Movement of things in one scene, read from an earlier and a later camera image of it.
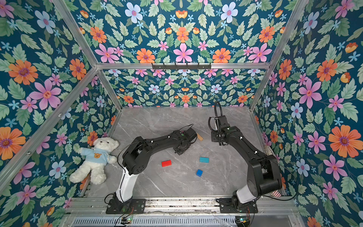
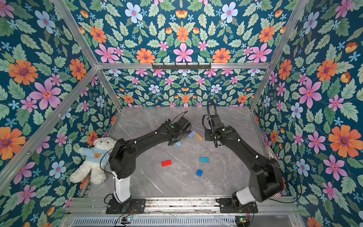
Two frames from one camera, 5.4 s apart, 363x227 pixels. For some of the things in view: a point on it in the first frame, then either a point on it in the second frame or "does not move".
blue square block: x=199 y=172 does not move
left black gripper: x=179 y=152 → x=185 y=134
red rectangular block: x=166 y=163 does not move
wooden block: x=199 y=137 does not move
